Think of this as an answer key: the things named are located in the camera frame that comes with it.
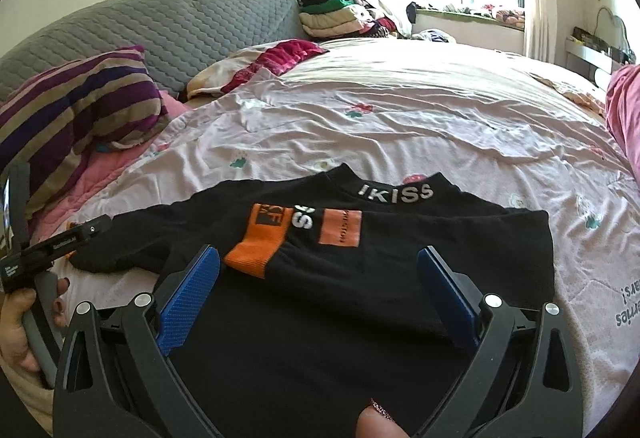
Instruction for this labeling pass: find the pale pink printed bed quilt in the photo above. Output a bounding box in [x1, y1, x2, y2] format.
[30, 38, 640, 438]

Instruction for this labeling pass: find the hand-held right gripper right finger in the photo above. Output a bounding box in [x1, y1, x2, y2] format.
[415, 245, 583, 438]

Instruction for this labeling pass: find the purple striped pillow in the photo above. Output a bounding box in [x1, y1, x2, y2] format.
[0, 45, 171, 219]

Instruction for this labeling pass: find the black sweater with orange patches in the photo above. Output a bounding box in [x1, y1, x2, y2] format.
[67, 163, 558, 438]

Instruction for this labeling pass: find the grey quilted headboard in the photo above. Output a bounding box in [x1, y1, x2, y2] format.
[0, 0, 303, 104]

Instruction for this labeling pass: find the cluttered window ledge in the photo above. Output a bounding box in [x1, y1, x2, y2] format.
[414, 3, 527, 33]

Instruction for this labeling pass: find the white shelf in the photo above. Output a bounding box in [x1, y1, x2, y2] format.
[565, 25, 637, 85]

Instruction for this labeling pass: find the magenta and cream cloth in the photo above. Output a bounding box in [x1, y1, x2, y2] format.
[187, 40, 328, 99]

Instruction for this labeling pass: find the person's left hand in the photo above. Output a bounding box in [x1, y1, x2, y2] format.
[0, 277, 72, 374]

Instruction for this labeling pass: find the pile of folded clothes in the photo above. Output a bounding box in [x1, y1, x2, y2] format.
[299, 0, 416, 40]

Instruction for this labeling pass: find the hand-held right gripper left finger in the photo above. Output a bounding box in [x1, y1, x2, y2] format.
[52, 244, 226, 438]

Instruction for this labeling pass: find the pink garment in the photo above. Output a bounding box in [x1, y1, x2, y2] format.
[605, 64, 640, 179]

